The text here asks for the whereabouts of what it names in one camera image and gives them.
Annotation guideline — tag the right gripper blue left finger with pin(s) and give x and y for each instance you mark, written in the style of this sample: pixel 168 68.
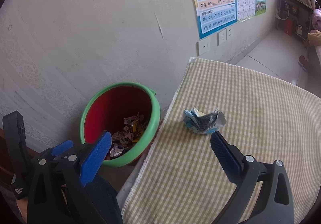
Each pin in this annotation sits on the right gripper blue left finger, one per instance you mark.
pixel 74 168

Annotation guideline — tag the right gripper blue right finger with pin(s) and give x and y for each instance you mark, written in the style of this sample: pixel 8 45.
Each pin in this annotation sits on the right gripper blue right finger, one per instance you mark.
pixel 275 201

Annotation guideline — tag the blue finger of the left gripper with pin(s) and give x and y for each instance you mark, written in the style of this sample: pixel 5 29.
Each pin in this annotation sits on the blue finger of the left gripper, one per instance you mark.
pixel 61 148

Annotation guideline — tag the light blue wrapper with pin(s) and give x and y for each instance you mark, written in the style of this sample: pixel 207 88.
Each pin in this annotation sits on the light blue wrapper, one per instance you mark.
pixel 201 123

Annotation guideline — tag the trash pile in bin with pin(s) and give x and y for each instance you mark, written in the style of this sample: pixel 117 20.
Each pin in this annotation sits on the trash pile in bin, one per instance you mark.
pixel 124 140

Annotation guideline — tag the person's leg blue jeans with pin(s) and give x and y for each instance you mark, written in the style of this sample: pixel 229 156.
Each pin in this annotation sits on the person's leg blue jeans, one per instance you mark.
pixel 103 197

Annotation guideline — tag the red bin with green rim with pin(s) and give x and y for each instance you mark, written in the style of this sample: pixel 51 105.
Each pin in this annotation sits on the red bin with green rim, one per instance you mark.
pixel 107 109

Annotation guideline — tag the checkered yellow tablecloth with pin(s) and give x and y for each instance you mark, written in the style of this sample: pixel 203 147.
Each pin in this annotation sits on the checkered yellow tablecloth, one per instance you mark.
pixel 181 179

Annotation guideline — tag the red slippers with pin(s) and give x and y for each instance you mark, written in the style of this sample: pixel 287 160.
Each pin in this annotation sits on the red slippers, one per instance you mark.
pixel 303 62

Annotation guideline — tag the bed with plaid quilt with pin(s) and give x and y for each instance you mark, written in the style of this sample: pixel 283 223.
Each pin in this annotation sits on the bed with plaid quilt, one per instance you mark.
pixel 314 68

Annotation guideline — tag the mustard yellow blanket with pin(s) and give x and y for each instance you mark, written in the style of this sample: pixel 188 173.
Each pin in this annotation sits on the mustard yellow blanket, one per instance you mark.
pixel 314 38

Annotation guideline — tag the dark shelf unit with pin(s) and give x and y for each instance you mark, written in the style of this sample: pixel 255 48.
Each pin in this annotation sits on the dark shelf unit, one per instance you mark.
pixel 294 18

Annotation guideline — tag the pink folded blanket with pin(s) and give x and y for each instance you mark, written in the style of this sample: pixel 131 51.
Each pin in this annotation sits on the pink folded blanket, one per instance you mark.
pixel 316 19

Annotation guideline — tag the white wall outlet plate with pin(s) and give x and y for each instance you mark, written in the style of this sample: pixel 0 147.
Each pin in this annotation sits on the white wall outlet plate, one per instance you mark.
pixel 203 46

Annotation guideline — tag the white wall socket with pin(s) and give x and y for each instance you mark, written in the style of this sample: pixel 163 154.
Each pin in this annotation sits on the white wall socket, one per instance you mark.
pixel 229 33
pixel 222 37

